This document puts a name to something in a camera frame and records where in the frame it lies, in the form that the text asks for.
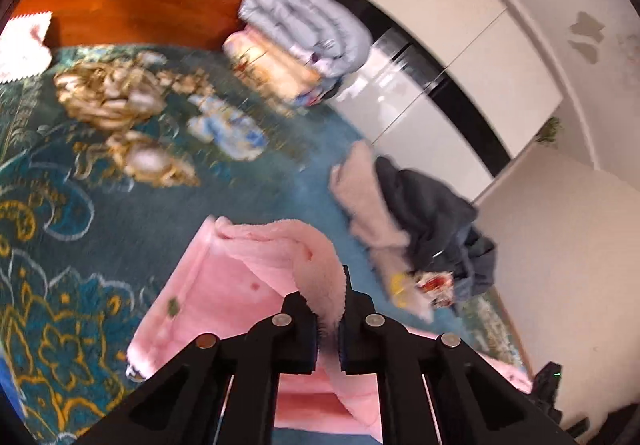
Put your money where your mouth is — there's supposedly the black device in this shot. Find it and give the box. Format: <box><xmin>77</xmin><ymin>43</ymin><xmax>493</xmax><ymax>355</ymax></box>
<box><xmin>528</xmin><ymin>362</ymin><xmax>589</xmax><ymax>439</ymax></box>

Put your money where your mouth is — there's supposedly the pink fleece garment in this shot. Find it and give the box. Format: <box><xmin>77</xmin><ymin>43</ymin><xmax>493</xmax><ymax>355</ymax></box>
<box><xmin>126</xmin><ymin>217</ymin><xmax>532</xmax><ymax>442</ymax></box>

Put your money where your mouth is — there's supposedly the dark grey garment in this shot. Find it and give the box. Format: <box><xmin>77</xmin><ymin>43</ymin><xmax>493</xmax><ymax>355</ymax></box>
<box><xmin>375</xmin><ymin>156</ymin><xmax>497</xmax><ymax>301</ymax></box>

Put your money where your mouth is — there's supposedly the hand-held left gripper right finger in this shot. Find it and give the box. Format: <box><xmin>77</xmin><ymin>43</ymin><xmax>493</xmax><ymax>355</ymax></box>
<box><xmin>338</xmin><ymin>265</ymin><xmax>581</xmax><ymax>445</ymax></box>

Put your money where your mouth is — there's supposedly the teal floral bedspread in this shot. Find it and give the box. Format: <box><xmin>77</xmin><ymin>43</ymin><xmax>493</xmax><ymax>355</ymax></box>
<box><xmin>0</xmin><ymin>44</ymin><xmax>527</xmax><ymax>445</ymax></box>

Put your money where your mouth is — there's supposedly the colourful printed garment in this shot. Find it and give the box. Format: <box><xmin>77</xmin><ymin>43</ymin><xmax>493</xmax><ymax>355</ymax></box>
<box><xmin>390</xmin><ymin>272</ymin><xmax>457</xmax><ymax>310</ymax></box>

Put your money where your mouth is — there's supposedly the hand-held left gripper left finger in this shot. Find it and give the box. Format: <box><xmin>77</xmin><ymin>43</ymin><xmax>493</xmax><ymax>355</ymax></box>
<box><xmin>75</xmin><ymin>294</ymin><xmax>318</xmax><ymax>445</ymax></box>

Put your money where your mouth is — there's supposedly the folded cream orange blanket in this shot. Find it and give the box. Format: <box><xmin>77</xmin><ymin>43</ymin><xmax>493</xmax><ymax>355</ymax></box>
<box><xmin>222</xmin><ymin>30</ymin><xmax>346</xmax><ymax>106</ymax></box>

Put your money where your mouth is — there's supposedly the white cloth with zigzag edge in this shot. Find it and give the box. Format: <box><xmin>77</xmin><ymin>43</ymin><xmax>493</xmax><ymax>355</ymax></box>
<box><xmin>0</xmin><ymin>12</ymin><xmax>54</xmax><ymax>84</ymax></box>

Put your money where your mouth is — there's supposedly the white wardrobe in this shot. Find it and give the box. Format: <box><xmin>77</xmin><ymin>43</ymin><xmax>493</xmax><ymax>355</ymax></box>
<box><xmin>310</xmin><ymin>0</ymin><xmax>566</xmax><ymax>204</ymax></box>

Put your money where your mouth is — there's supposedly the beige fleece garment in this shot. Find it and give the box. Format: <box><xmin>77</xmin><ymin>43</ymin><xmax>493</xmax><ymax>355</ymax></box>
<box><xmin>329</xmin><ymin>142</ymin><xmax>434</xmax><ymax>323</ymax></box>

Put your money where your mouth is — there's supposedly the folded light blue quilted jacket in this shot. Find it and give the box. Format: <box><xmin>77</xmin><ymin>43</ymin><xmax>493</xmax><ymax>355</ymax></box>
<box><xmin>238</xmin><ymin>0</ymin><xmax>373</xmax><ymax>76</ymax></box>

